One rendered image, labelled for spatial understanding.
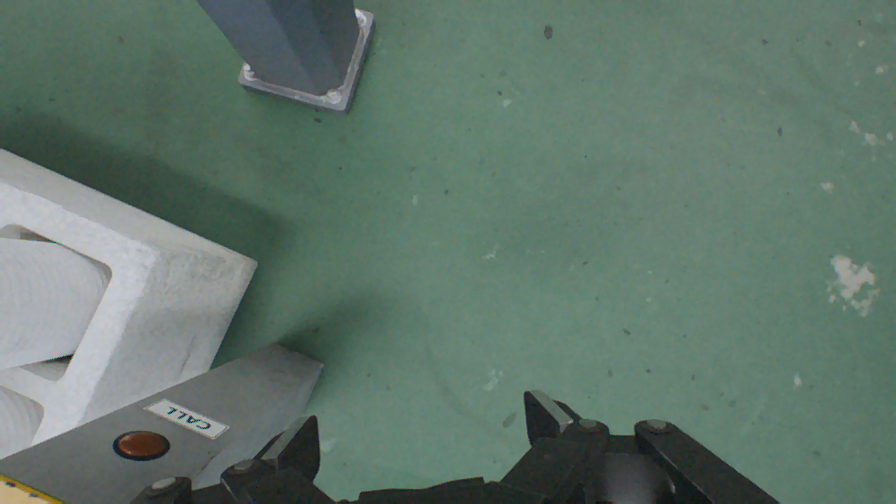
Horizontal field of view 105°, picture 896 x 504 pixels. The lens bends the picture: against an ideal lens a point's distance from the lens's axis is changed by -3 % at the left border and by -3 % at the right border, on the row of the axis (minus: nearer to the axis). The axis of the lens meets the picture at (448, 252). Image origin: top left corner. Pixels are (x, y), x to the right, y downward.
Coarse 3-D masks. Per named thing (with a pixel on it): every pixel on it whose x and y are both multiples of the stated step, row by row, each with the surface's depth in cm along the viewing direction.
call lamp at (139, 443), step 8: (136, 432) 20; (144, 432) 20; (120, 440) 19; (128, 440) 19; (136, 440) 19; (144, 440) 19; (152, 440) 20; (160, 440) 20; (128, 448) 19; (136, 448) 19; (144, 448) 19; (152, 448) 19; (160, 448) 20
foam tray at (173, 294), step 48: (0, 192) 28; (48, 192) 31; (96, 192) 43; (48, 240) 32; (96, 240) 28; (144, 240) 30; (192, 240) 40; (144, 288) 28; (192, 288) 34; (240, 288) 44; (96, 336) 27; (144, 336) 30; (192, 336) 38; (0, 384) 27; (48, 384) 27; (96, 384) 27; (144, 384) 33; (48, 432) 27
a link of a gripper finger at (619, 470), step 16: (576, 416) 13; (608, 448) 10; (624, 448) 10; (640, 448) 10; (608, 464) 10; (624, 464) 10; (640, 464) 10; (656, 464) 10; (608, 480) 10; (624, 480) 10; (640, 480) 10; (656, 480) 10; (608, 496) 10; (624, 496) 10; (640, 496) 10; (656, 496) 10; (672, 496) 10
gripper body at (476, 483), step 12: (456, 480) 9; (468, 480) 9; (480, 480) 9; (360, 492) 9; (372, 492) 9; (384, 492) 9; (396, 492) 9; (408, 492) 9; (420, 492) 8; (432, 492) 8; (444, 492) 8; (456, 492) 8; (468, 492) 8
